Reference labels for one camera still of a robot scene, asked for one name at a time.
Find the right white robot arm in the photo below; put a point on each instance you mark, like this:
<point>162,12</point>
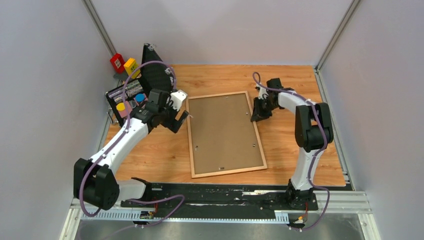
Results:
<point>313,130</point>

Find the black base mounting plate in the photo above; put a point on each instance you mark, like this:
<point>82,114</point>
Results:
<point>222,201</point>

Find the black open toy case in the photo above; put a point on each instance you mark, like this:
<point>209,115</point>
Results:
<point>153,76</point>

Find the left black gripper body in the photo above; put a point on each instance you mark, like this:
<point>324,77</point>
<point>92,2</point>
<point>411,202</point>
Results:
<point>168,115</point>

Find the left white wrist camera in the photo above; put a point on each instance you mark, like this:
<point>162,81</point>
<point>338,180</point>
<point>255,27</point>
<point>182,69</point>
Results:
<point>178,97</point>

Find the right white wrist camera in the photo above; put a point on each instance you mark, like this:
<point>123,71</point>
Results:
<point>262,92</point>

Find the wooden picture frame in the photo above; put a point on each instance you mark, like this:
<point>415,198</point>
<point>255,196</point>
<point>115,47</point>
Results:
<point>225,132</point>

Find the blue round disc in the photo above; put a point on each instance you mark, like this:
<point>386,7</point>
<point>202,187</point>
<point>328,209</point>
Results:
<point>139,98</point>

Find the aluminium rail frame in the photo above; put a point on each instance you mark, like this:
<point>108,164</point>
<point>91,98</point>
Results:
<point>342,215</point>

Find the yellow round disc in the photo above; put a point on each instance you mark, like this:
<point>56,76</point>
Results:
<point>120,107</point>

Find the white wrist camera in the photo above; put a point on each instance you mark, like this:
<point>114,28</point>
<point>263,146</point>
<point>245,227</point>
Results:
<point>178,97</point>
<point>262,92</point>

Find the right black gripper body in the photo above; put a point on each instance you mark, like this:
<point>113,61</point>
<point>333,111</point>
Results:
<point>272,106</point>

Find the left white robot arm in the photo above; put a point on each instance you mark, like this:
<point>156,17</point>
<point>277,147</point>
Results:
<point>94,180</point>

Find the yellow toy house block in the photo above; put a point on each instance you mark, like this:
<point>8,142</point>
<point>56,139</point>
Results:
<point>130,67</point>

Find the red toy house block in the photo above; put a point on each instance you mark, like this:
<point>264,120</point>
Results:
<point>117,62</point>

